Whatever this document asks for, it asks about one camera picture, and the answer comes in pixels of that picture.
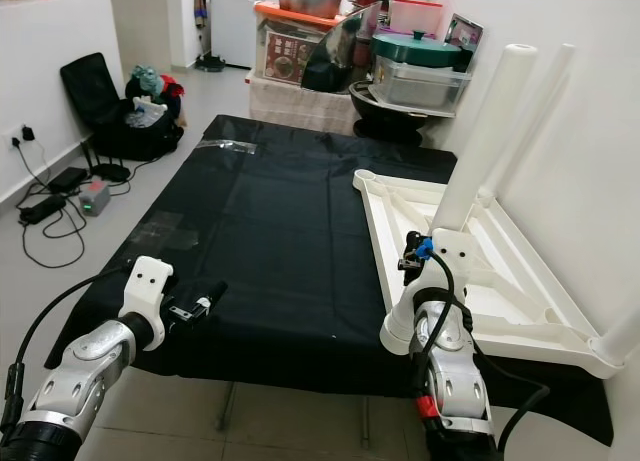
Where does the white crumpled plastic bag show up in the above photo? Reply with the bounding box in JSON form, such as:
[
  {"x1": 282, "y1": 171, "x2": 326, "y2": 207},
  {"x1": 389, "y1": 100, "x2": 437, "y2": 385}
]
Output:
[{"x1": 125, "y1": 99, "x2": 169, "y2": 130}]

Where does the green pot with lid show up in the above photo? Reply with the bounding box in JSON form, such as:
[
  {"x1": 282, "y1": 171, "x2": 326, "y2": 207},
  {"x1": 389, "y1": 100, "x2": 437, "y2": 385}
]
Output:
[{"x1": 372, "y1": 29, "x2": 461, "y2": 65}]

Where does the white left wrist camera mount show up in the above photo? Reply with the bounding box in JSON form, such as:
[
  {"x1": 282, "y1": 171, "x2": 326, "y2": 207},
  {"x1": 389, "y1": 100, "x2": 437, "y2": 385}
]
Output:
[{"x1": 120, "y1": 256, "x2": 176, "y2": 350}]

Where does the glossy black bag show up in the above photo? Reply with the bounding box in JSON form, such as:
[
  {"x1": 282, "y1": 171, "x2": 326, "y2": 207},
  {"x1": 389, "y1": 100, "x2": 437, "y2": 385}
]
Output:
[{"x1": 302, "y1": 1, "x2": 381, "y2": 92}]

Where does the red lidded plastic container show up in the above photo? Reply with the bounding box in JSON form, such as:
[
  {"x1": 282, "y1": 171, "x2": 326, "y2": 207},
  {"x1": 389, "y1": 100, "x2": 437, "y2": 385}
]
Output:
[{"x1": 388, "y1": 0, "x2": 446, "y2": 34}]

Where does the grey electronic box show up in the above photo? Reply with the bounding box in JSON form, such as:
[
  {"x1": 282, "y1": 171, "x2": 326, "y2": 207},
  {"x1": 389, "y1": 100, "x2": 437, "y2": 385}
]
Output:
[{"x1": 80, "y1": 179, "x2": 111, "y2": 217}]

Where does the white cabinet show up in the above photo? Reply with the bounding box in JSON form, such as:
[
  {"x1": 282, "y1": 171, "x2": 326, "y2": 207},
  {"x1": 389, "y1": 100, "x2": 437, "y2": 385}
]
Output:
[{"x1": 210, "y1": 0, "x2": 261, "y2": 67}]

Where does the orange lidded storage box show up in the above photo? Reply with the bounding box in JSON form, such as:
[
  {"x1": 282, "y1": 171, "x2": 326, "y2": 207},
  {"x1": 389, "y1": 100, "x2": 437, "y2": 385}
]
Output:
[{"x1": 253, "y1": 3, "x2": 346, "y2": 82}]

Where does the black folding chair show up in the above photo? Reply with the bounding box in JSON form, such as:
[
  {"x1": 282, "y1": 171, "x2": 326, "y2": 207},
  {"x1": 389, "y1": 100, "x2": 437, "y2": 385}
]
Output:
[{"x1": 60, "y1": 53, "x2": 123, "y2": 177}]

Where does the framed picture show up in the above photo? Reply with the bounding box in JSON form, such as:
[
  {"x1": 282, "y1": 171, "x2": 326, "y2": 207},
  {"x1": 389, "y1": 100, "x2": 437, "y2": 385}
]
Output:
[{"x1": 445, "y1": 13, "x2": 486, "y2": 67}]

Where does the white plastic table leg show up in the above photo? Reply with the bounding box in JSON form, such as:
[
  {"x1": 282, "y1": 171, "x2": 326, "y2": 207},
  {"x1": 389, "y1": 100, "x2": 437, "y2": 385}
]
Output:
[
  {"x1": 592, "y1": 299, "x2": 640, "y2": 370},
  {"x1": 380, "y1": 43, "x2": 539, "y2": 357},
  {"x1": 480, "y1": 43, "x2": 578, "y2": 207}
]

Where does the red cloth item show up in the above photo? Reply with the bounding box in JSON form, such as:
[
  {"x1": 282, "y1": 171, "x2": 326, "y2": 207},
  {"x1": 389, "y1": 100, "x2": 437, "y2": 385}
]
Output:
[{"x1": 160, "y1": 74, "x2": 183, "y2": 100}]

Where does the beige cloth covered bench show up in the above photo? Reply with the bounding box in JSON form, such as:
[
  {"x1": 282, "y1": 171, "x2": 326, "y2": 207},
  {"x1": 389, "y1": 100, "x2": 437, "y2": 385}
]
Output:
[{"x1": 248, "y1": 76, "x2": 361, "y2": 137}]

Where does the black wok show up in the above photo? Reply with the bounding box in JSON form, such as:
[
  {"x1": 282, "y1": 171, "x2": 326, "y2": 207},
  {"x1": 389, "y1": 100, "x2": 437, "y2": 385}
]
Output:
[{"x1": 348, "y1": 81, "x2": 451, "y2": 147}]

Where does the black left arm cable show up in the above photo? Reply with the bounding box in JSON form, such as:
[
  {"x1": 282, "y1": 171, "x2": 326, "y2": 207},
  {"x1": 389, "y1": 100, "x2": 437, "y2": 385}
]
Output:
[{"x1": 0, "y1": 264, "x2": 133, "y2": 432}]

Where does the clear tape patch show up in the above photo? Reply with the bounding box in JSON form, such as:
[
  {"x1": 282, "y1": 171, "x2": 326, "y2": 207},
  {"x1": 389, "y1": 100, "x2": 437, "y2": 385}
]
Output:
[
  {"x1": 198, "y1": 139, "x2": 258, "y2": 155},
  {"x1": 140, "y1": 211, "x2": 211, "y2": 250}
]

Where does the black power adapter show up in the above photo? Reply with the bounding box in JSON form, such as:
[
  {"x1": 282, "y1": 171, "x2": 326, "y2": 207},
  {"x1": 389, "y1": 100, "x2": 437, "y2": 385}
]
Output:
[
  {"x1": 48, "y1": 166, "x2": 89, "y2": 192},
  {"x1": 18, "y1": 194, "x2": 66, "y2": 224}
]

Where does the black tablecloth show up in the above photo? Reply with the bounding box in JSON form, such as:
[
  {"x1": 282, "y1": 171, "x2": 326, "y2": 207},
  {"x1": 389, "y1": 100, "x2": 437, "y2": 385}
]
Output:
[{"x1": 75, "y1": 114, "x2": 616, "y2": 447}]

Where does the white plastic table top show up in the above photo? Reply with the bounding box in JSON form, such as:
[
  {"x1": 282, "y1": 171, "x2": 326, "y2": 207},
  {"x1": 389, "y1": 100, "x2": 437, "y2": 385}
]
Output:
[{"x1": 352, "y1": 168, "x2": 631, "y2": 380}]

